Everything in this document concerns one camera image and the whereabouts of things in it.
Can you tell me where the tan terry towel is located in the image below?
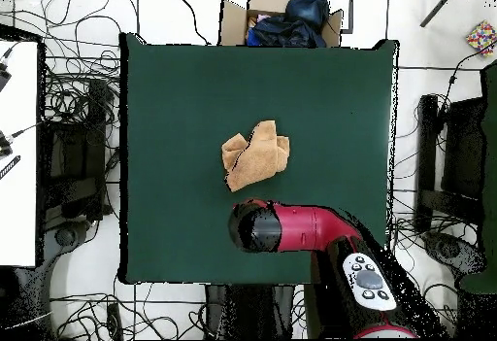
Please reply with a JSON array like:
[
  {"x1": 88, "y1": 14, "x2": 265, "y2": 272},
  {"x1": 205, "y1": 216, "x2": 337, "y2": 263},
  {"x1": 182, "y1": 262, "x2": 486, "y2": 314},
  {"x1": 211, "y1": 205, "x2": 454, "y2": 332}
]
[{"x1": 220, "y1": 119, "x2": 291, "y2": 193}]

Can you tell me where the multicoloured patterned item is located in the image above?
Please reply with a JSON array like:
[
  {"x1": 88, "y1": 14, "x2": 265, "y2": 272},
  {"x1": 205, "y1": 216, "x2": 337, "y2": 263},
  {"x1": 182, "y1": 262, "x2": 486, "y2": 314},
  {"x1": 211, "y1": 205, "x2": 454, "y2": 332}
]
[{"x1": 465, "y1": 19, "x2": 497, "y2": 57}]

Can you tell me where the dark green table cloth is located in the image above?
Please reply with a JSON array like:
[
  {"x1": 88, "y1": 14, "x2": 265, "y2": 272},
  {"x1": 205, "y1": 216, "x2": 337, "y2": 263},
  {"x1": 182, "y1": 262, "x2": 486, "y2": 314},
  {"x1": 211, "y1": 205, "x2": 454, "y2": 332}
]
[{"x1": 119, "y1": 32, "x2": 400, "y2": 286}]

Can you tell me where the brown cardboard box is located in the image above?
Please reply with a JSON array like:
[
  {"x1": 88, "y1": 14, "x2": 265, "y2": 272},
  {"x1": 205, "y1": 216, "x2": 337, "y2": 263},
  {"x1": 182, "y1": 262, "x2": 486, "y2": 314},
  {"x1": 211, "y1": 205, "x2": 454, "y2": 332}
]
[{"x1": 218, "y1": 0, "x2": 344, "y2": 49}]

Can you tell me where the dark blue clothing pile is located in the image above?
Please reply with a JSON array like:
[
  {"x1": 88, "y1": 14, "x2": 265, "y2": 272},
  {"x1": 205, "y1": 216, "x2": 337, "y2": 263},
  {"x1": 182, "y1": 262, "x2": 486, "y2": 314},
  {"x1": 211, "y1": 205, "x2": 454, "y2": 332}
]
[{"x1": 245, "y1": 0, "x2": 330, "y2": 49}]

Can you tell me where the grey round stand base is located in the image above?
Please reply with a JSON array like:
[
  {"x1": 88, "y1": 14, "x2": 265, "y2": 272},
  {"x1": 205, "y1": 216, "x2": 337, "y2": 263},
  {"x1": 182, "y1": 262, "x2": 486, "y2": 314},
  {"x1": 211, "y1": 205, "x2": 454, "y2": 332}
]
[
  {"x1": 42, "y1": 220, "x2": 94, "y2": 264},
  {"x1": 420, "y1": 229, "x2": 486, "y2": 276}
]

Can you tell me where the black power strip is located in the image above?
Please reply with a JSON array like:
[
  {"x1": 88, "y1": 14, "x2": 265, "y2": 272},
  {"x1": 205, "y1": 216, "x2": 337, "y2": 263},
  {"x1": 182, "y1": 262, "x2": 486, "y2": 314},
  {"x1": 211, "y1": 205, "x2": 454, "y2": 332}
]
[{"x1": 106, "y1": 302, "x2": 124, "y2": 340}]

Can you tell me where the white desk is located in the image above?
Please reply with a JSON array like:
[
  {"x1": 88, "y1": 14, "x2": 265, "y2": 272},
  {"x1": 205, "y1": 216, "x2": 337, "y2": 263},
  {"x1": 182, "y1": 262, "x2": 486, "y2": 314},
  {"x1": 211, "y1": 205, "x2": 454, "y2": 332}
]
[{"x1": 0, "y1": 39, "x2": 40, "y2": 268}]

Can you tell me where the dark slanted rod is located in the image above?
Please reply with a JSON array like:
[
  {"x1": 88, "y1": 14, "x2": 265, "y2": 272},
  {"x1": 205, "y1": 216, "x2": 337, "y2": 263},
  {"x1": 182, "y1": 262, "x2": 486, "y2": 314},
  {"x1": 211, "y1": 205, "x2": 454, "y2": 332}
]
[{"x1": 419, "y1": 0, "x2": 463, "y2": 28}]

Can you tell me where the black device on desk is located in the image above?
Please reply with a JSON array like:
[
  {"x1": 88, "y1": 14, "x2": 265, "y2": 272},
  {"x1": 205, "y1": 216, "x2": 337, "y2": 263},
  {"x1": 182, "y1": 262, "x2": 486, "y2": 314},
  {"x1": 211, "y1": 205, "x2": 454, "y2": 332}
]
[{"x1": 0, "y1": 60, "x2": 13, "y2": 93}]

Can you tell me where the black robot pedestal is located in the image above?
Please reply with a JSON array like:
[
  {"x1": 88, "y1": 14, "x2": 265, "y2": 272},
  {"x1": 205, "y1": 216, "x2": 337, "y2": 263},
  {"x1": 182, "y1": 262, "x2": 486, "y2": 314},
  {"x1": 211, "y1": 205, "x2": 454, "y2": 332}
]
[{"x1": 203, "y1": 284, "x2": 296, "y2": 340}]

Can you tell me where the black cable tangle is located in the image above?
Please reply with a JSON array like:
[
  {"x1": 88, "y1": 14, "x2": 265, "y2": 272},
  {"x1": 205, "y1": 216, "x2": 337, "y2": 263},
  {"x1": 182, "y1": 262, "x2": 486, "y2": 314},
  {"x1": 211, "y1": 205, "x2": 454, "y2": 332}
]
[
  {"x1": 50, "y1": 274, "x2": 207, "y2": 340},
  {"x1": 38, "y1": 0, "x2": 122, "y2": 124},
  {"x1": 387, "y1": 185, "x2": 482, "y2": 249}
]

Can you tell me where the black frame stand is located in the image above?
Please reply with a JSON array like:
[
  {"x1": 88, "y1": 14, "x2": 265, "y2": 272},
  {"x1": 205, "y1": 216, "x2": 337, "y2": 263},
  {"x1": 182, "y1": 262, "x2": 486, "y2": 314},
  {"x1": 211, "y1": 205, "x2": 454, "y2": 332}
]
[
  {"x1": 413, "y1": 93, "x2": 486, "y2": 233},
  {"x1": 38, "y1": 78, "x2": 114, "y2": 222}
]

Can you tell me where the dark rectangular frame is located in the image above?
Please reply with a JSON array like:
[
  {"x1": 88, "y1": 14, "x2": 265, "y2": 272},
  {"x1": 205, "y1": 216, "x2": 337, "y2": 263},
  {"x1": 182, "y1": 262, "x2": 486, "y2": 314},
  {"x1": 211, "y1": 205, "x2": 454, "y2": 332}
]
[{"x1": 340, "y1": 0, "x2": 355, "y2": 34}]

